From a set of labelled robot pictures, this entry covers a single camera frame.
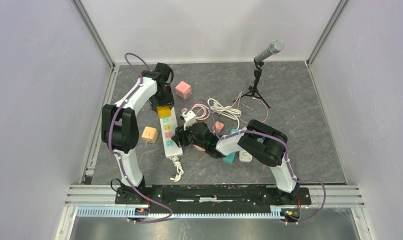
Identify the round pink socket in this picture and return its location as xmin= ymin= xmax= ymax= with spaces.
xmin=193 ymin=144 xmax=206 ymax=152

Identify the white power strip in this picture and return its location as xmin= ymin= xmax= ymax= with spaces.
xmin=159 ymin=107 xmax=183 ymax=159

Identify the small pink plug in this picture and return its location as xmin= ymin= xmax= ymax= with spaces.
xmin=212 ymin=121 xmax=225 ymax=133

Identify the pink cube plug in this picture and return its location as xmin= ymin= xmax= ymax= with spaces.
xmin=175 ymin=81 xmax=192 ymax=100

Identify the yellow cube plug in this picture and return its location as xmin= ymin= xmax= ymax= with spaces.
xmin=156 ymin=105 xmax=172 ymax=119

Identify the orange cube plug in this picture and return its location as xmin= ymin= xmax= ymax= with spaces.
xmin=141 ymin=126 xmax=159 ymax=144

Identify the teal power strip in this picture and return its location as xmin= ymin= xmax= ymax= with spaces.
xmin=219 ymin=134 xmax=241 ymax=164

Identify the white plug adapter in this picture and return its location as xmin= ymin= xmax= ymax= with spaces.
xmin=238 ymin=150 xmax=253 ymax=163

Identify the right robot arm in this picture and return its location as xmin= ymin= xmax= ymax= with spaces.
xmin=171 ymin=119 xmax=299 ymax=204

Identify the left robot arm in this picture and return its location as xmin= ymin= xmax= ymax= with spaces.
xmin=101 ymin=62 xmax=175 ymax=204

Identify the blue white green block stack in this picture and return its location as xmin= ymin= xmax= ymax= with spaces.
xmin=257 ymin=136 xmax=266 ymax=143

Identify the black tripod stand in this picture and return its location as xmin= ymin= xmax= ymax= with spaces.
xmin=241 ymin=61 xmax=271 ymax=109

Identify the grey microphone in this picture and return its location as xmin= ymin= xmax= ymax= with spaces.
xmin=254 ymin=39 xmax=284 ymax=63

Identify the pink cable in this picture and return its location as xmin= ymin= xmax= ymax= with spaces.
xmin=180 ymin=91 xmax=270 ymax=126

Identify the white power strip cord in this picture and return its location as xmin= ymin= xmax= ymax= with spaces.
xmin=169 ymin=155 xmax=185 ymax=183

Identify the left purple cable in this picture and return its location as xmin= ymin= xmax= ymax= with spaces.
xmin=108 ymin=52 xmax=174 ymax=225

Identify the purple cable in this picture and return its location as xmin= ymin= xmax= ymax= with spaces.
xmin=108 ymin=52 xmax=174 ymax=225
xmin=186 ymin=99 xmax=328 ymax=226

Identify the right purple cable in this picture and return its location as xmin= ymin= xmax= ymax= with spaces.
xmin=186 ymin=99 xmax=328 ymax=226

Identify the white coiled cable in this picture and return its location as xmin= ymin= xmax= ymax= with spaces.
xmin=206 ymin=97 xmax=242 ymax=130

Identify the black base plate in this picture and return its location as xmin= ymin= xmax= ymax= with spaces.
xmin=115 ymin=184 xmax=312 ymax=214

